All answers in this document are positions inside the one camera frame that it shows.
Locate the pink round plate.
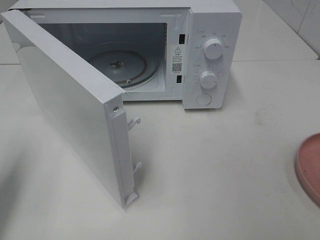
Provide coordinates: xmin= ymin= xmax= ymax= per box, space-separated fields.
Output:
xmin=294 ymin=132 xmax=320 ymax=207

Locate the white warning label sticker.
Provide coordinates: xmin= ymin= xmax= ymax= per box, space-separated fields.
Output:
xmin=169 ymin=44 xmax=186 ymax=75

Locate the white microwave door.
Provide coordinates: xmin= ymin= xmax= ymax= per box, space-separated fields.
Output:
xmin=1 ymin=10 xmax=142 ymax=207

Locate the round white door button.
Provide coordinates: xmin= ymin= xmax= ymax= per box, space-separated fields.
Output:
xmin=196 ymin=93 xmax=212 ymax=106

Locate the white microwave knob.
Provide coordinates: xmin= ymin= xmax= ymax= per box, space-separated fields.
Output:
xmin=203 ymin=37 xmax=224 ymax=60
xmin=199 ymin=70 xmax=218 ymax=89

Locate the white microwave oven body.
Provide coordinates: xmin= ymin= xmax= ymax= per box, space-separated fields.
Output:
xmin=1 ymin=0 xmax=242 ymax=109

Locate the glass microwave turntable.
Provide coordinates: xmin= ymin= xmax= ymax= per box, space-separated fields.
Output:
xmin=88 ymin=50 xmax=160 ymax=88

